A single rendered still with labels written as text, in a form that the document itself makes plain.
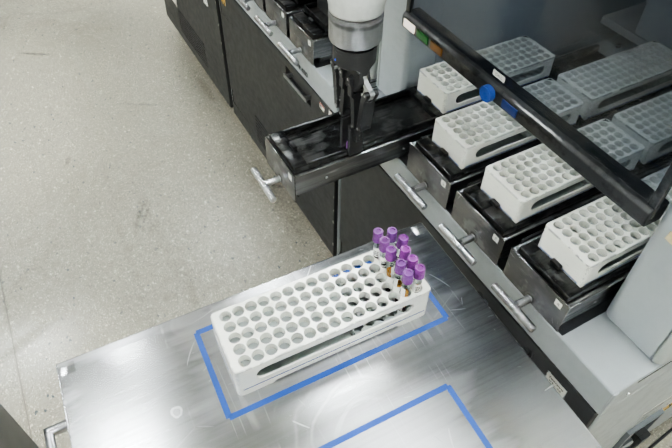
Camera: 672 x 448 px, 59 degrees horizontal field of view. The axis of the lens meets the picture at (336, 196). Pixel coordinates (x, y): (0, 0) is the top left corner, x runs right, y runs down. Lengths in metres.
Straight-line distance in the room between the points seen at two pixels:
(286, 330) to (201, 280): 1.19
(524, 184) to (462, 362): 0.35
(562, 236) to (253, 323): 0.50
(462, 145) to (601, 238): 0.29
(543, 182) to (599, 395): 0.35
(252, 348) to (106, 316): 1.21
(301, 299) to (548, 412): 0.36
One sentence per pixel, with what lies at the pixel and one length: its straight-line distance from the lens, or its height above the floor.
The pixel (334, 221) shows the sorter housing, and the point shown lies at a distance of 1.75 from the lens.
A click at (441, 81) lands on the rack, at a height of 0.86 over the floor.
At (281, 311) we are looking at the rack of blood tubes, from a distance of 0.83.
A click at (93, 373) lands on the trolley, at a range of 0.91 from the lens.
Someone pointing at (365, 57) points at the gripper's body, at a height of 1.03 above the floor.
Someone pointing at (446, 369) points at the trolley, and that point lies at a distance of 0.87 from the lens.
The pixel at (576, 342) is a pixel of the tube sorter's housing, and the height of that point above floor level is 0.73.
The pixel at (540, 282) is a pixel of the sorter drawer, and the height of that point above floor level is 0.80.
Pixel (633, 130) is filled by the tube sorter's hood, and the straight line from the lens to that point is 0.89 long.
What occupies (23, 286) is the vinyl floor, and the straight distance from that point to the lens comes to 2.16.
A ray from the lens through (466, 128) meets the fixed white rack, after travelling 1.17.
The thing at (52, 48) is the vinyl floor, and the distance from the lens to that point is 3.25.
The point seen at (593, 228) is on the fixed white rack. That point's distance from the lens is 1.04.
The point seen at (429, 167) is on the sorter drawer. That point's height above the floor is 0.80.
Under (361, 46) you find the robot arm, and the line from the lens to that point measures 0.98.
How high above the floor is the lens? 1.58
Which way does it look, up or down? 46 degrees down
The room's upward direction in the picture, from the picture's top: 1 degrees clockwise
